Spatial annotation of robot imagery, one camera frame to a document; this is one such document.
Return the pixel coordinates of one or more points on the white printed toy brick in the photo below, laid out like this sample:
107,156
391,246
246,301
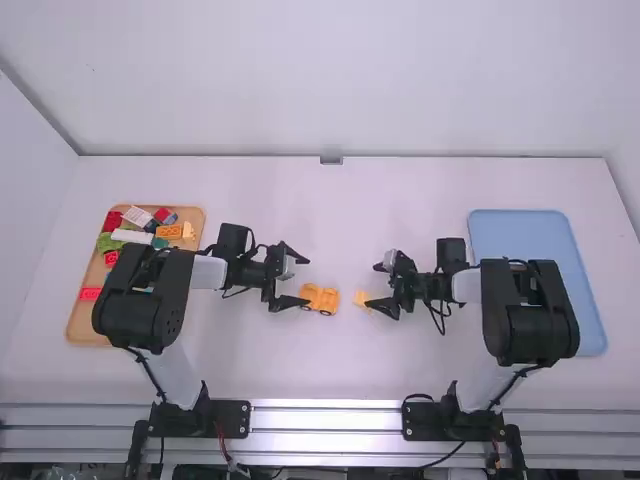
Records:
136,216

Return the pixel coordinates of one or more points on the yellow toy car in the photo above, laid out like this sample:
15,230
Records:
322,297

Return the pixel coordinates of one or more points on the blue mat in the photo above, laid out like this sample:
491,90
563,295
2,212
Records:
525,235

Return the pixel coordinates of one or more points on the long white toy brick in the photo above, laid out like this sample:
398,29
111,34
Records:
131,235

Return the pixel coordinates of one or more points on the pale yellow toy brick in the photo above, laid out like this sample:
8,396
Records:
360,298
188,231

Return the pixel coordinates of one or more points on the clear teal toy brick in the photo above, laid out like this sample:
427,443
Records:
161,243

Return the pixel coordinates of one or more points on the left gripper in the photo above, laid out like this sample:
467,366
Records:
270,280

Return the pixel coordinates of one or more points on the red and blue toy brick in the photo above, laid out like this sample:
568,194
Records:
164,215

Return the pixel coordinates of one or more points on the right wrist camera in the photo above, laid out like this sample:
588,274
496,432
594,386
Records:
392,258

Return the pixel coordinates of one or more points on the tan tray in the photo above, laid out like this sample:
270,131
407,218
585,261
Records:
82,320

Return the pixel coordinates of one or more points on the lime green wheeled toy brick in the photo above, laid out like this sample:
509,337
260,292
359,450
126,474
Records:
106,243

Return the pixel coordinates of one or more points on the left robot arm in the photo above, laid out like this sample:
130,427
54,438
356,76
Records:
145,295

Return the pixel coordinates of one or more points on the silver rails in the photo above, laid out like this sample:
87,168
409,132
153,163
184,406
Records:
325,425

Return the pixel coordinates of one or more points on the orange yellow toy brick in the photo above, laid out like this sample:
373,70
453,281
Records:
169,231

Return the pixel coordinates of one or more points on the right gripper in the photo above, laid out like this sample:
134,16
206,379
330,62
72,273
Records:
406,287

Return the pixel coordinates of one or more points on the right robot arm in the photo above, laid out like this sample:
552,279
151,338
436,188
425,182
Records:
530,310

